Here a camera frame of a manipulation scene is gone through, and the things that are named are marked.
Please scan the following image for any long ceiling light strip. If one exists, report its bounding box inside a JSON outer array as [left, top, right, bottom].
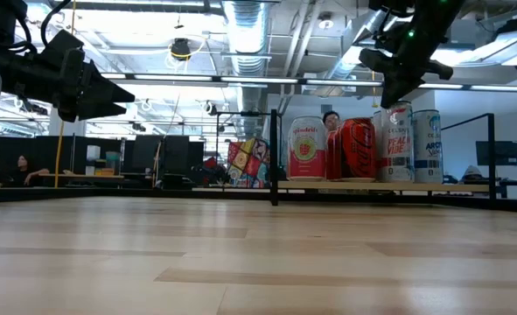
[[100, 73, 517, 94]]

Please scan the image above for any wooden desk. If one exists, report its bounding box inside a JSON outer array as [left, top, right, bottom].
[[38, 172, 126, 180]]

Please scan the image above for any thin black shelf side frame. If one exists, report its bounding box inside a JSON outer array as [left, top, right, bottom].
[[440, 112, 499, 201], [269, 108, 280, 207]]

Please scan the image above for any silver ventilation duct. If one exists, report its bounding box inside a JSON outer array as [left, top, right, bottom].
[[221, 0, 271, 137]]

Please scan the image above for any black room partition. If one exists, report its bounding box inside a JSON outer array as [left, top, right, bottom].
[[130, 134, 205, 192], [0, 135, 126, 190]]

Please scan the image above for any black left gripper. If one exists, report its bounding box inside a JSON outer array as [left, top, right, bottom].
[[38, 29, 136, 123]]

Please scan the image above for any teal storage box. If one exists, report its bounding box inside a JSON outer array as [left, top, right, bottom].
[[105, 150, 122, 176]]

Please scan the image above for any person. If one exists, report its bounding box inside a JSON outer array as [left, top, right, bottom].
[[0, 155, 50, 188], [458, 164, 486, 185], [322, 110, 341, 132]]

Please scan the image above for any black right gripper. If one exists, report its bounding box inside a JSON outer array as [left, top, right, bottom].
[[359, 8, 463, 109]]

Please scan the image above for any black aluminium rail frame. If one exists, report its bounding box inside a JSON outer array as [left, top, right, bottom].
[[441, 195, 517, 215], [0, 186, 272, 203]]

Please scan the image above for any colourful patchwork bag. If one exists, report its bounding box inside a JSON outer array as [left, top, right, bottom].
[[226, 137, 271, 189]]

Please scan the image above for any white storage box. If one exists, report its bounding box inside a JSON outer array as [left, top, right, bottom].
[[86, 144, 101, 176]]

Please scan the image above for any black computer monitor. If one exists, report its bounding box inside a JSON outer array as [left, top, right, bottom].
[[475, 140, 517, 167]]

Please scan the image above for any yellow pole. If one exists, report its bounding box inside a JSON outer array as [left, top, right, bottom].
[[54, 0, 76, 189]]

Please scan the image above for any wooden shelf board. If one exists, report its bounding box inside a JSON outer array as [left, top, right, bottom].
[[277, 180, 492, 194]]

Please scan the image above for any white magenta Spindrift can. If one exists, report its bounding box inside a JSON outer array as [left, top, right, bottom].
[[287, 115, 328, 182]]

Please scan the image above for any white column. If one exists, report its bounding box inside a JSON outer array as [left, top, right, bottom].
[[49, 108, 87, 137]]

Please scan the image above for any red Coca-Cola can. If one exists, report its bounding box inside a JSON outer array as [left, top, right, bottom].
[[340, 116, 377, 183]]

